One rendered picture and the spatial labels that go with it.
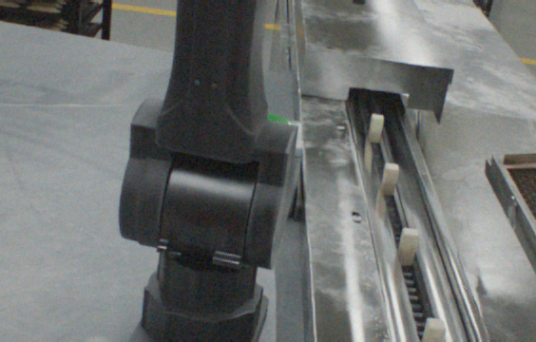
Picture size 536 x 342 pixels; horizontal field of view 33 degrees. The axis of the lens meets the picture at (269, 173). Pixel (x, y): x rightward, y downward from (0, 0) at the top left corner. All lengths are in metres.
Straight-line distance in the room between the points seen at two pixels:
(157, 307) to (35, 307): 0.11
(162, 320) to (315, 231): 0.19
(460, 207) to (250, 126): 0.47
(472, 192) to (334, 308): 0.39
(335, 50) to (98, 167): 0.33
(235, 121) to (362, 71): 0.56
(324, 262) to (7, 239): 0.27
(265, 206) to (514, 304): 0.33
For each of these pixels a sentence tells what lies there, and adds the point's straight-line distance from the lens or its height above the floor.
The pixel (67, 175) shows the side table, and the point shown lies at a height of 0.82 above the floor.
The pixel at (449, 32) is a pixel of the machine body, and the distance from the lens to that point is 1.71.
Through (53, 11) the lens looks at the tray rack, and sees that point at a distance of 2.85.
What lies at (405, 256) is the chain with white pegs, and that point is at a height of 0.85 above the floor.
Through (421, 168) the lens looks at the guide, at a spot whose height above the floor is 0.86.
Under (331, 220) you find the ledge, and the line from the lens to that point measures 0.80.
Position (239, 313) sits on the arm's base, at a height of 0.87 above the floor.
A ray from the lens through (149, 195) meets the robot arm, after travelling 0.57.
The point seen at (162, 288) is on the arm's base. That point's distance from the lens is 0.64.
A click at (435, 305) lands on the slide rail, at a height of 0.85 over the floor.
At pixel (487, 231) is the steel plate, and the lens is 0.94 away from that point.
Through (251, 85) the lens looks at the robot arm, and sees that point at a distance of 0.54.
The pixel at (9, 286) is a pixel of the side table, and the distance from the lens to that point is 0.74.
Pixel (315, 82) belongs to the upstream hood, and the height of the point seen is 0.88.
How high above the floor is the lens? 1.22
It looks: 24 degrees down
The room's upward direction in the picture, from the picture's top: 8 degrees clockwise
